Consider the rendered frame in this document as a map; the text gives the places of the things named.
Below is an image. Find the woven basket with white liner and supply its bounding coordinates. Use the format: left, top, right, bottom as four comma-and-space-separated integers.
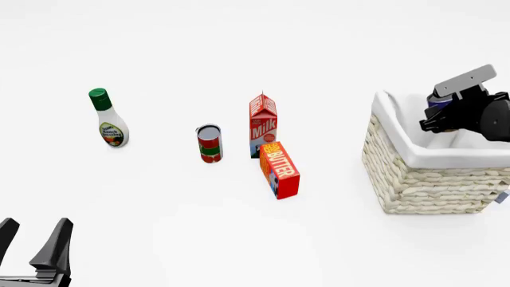
361, 88, 510, 215

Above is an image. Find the red and orange butter box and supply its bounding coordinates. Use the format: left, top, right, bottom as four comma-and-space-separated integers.
259, 140, 301, 201

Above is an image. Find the ranch dressing bottle green cap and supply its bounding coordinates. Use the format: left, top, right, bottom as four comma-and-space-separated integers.
88, 87, 130, 148

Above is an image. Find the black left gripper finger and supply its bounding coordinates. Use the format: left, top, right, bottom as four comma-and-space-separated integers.
0, 217, 21, 261
29, 217, 74, 277

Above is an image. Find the blue alphabet soup tin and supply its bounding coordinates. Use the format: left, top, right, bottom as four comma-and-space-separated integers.
426, 92, 454, 109

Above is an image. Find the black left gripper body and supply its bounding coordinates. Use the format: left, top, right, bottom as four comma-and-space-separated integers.
0, 267, 73, 287

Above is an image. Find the red and white milk carton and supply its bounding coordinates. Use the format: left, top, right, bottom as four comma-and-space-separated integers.
249, 91, 279, 159

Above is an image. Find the tomato soup tin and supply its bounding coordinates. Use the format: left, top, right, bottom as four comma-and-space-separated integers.
194, 123, 224, 164

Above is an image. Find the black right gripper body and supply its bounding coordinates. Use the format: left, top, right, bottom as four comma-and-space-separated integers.
418, 86, 489, 134

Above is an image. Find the grey plate on black stalk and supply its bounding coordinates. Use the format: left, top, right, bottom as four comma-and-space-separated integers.
433, 63, 498, 100

